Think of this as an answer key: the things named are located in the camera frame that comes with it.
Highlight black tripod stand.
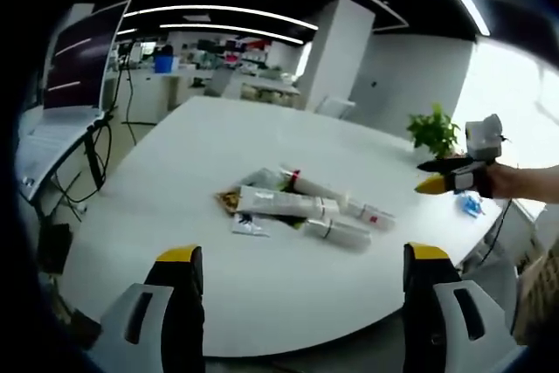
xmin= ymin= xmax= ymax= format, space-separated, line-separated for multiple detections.
xmin=114 ymin=43 xmax=143 ymax=147

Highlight white skincare sachet dark print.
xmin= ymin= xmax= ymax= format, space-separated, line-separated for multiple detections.
xmin=230 ymin=212 xmax=272 ymax=238

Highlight person's tan patterned clothing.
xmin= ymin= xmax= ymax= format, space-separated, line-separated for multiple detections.
xmin=511 ymin=246 xmax=559 ymax=348

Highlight black cables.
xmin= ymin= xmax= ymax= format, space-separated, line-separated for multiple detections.
xmin=54 ymin=114 xmax=115 ymax=217

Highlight blue plastic wrapper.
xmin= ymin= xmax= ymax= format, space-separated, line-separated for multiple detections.
xmin=457 ymin=193 xmax=487 ymax=219

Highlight plain white skincare bottle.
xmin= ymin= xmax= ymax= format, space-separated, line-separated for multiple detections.
xmin=304 ymin=217 xmax=373 ymax=254

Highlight white skincare bottle red label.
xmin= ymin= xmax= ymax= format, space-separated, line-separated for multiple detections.
xmin=343 ymin=198 xmax=397 ymax=233

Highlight white keyboard tray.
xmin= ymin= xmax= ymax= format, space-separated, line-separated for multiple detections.
xmin=16 ymin=109 xmax=108 ymax=204

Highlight white skincare tube red band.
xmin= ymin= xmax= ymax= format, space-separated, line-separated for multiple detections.
xmin=278 ymin=164 xmax=349 ymax=204

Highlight black box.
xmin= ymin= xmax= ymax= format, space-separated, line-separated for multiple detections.
xmin=36 ymin=223 xmax=74 ymax=275

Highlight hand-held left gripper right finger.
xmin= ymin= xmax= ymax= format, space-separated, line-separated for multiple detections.
xmin=402 ymin=241 xmax=513 ymax=373

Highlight grey skincare sachet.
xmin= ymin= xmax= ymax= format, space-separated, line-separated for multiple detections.
xmin=241 ymin=167 xmax=287 ymax=191

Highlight long white skincare tube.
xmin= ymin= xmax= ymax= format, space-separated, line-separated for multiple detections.
xmin=238 ymin=184 xmax=341 ymax=220

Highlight grey chair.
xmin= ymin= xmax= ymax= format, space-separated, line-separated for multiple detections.
xmin=461 ymin=253 xmax=523 ymax=335

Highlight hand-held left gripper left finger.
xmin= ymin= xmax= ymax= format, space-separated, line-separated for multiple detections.
xmin=89 ymin=244 xmax=206 ymax=373

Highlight brown patterned skincare sachet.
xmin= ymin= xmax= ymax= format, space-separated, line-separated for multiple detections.
xmin=213 ymin=189 xmax=244 ymax=216

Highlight large display screen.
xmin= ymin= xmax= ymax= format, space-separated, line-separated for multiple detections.
xmin=42 ymin=0 xmax=132 ymax=121

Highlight green potted plant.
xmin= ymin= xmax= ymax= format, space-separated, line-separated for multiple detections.
xmin=406 ymin=103 xmax=463 ymax=161

